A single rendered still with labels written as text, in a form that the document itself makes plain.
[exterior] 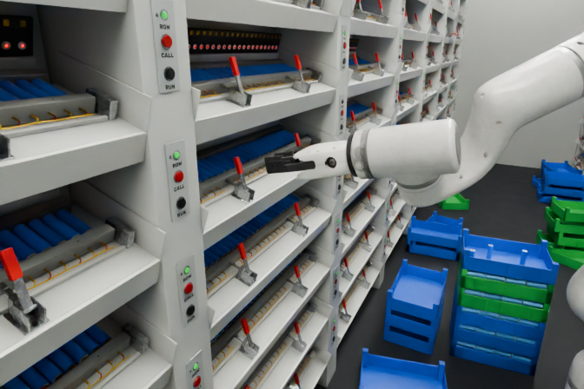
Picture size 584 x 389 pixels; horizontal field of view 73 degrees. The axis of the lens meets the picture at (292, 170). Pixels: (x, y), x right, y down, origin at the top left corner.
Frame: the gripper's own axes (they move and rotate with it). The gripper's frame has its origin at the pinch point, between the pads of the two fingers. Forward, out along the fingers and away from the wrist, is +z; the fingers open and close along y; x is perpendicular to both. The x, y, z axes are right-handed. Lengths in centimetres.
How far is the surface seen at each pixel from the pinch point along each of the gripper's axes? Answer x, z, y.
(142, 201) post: 1.2, 9.1, -25.2
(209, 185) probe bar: -2.2, 13.7, -5.6
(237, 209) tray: -7.7, 8.9, -4.5
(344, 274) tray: -62, 23, 69
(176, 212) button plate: -2.0, 6.8, -21.5
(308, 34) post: 28, 10, 45
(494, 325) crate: -87, -28, 84
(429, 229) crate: -89, 12, 182
